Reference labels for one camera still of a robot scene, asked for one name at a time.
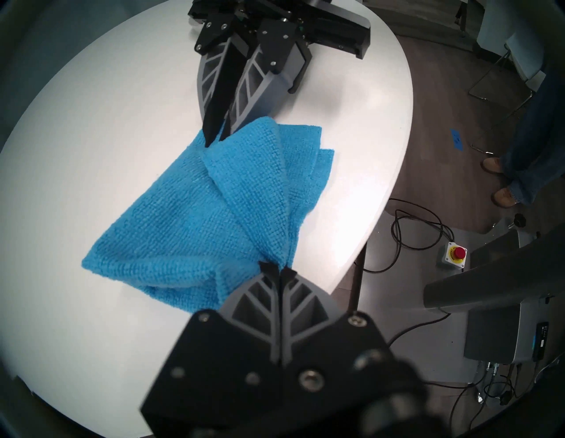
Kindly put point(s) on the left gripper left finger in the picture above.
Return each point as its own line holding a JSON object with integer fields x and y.
{"x": 220, "y": 375}

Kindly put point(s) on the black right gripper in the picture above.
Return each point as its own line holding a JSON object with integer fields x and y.
{"x": 326, "y": 26}

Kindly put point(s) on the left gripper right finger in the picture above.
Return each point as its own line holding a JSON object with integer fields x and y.
{"x": 335, "y": 349}

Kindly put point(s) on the blue cloth napkin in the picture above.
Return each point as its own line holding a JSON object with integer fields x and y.
{"x": 212, "y": 212}

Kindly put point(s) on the red emergency stop button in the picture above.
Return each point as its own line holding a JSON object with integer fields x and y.
{"x": 457, "y": 255}

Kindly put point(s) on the grey control box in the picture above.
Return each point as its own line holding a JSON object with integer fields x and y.
{"x": 499, "y": 331}

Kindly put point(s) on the black star knob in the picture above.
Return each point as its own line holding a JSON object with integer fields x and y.
{"x": 520, "y": 220}

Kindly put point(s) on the tan work boot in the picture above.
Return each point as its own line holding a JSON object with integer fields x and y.
{"x": 504, "y": 198}
{"x": 493, "y": 164}

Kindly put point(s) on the person in blue jeans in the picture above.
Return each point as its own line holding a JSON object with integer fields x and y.
{"x": 534, "y": 145}

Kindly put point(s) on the steel table pedestal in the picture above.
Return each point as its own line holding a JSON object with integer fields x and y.
{"x": 357, "y": 278}

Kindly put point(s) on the grey metal robot base plate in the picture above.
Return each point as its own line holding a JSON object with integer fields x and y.
{"x": 410, "y": 300}

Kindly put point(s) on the dark robot torso frame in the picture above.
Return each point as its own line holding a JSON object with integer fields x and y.
{"x": 494, "y": 282}

